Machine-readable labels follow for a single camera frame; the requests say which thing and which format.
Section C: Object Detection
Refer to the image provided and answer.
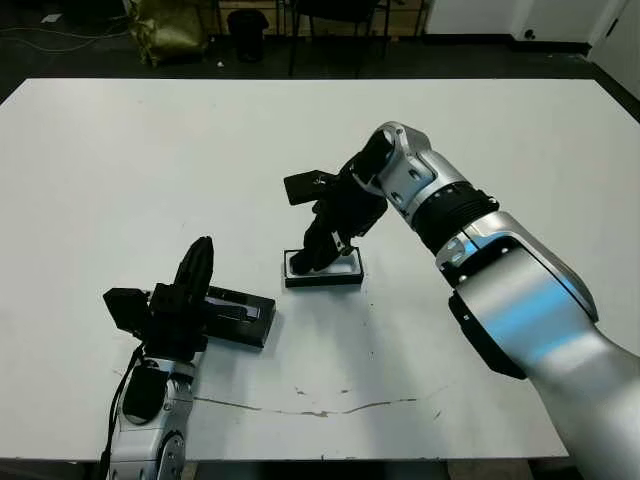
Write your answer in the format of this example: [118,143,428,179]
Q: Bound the small black bin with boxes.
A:
[227,10,270,64]

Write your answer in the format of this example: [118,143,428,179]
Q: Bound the black box lid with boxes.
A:
[201,285,278,352]

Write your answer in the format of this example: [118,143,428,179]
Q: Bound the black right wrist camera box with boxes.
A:
[283,169,335,207]

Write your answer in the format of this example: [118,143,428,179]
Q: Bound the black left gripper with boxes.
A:
[142,237,217,365]

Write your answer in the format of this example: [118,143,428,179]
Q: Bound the black box base white insert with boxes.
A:
[282,248,365,290]

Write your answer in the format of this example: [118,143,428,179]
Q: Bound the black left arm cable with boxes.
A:
[98,344,147,469]

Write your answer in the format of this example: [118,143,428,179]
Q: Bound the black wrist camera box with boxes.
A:
[102,287,152,335]
[283,169,335,207]

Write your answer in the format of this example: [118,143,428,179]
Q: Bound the white floor cable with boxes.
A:
[0,22,139,55]

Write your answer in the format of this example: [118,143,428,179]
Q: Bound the yellow-green plastic sack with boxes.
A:
[127,0,210,70]

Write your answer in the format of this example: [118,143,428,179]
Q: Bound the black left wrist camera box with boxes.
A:
[102,287,152,335]

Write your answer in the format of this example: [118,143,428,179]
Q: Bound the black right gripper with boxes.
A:
[298,158,389,276]

